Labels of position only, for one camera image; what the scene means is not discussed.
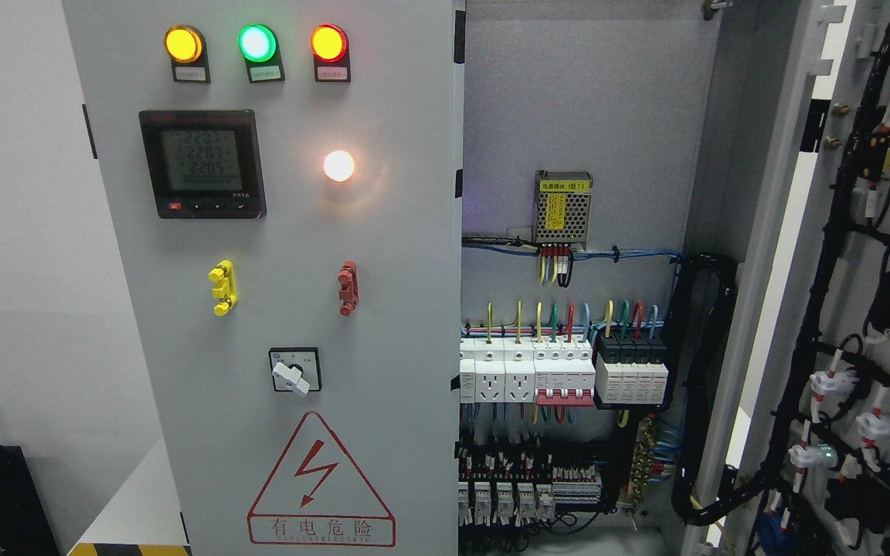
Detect grey cabinet door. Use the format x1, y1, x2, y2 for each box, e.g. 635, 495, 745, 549
63, 1, 465, 555
703, 1, 890, 555

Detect red terminal clip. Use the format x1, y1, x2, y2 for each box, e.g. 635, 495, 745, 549
337, 260, 359, 317

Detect metal mesh power supply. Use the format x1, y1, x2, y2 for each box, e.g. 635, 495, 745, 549
532, 170, 593, 247

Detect white socket and breaker row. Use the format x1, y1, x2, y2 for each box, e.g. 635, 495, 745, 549
458, 337, 596, 407

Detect white glowing indicator lamp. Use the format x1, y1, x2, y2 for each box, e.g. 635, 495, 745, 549
324, 149, 356, 183

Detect black surge protector block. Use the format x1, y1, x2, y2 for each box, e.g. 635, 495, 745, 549
594, 332, 674, 412

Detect lower relay terminal row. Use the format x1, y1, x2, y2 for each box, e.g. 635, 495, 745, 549
454, 439, 613, 528

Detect yellow terminal clip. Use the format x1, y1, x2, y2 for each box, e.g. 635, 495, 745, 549
208, 259, 238, 317

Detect red electric hazard warning sticker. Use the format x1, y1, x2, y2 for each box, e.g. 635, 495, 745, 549
247, 411, 396, 547

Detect brass terminal bar right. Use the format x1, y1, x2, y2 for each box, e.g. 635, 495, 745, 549
627, 415, 657, 507

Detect red indicator lamp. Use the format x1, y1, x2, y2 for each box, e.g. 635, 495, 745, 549
310, 24, 348, 63

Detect black digital power meter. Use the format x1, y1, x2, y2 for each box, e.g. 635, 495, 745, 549
138, 109, 267, 219

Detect green indicator lamp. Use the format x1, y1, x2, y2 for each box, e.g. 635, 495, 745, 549
237, 24, 277, 63

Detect yellow indicator lamp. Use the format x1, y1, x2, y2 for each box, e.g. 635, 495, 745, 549
164, 25, 205, 64

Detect black corrugated cable conduit right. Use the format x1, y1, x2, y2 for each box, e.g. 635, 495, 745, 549
665, 253, 770, 527

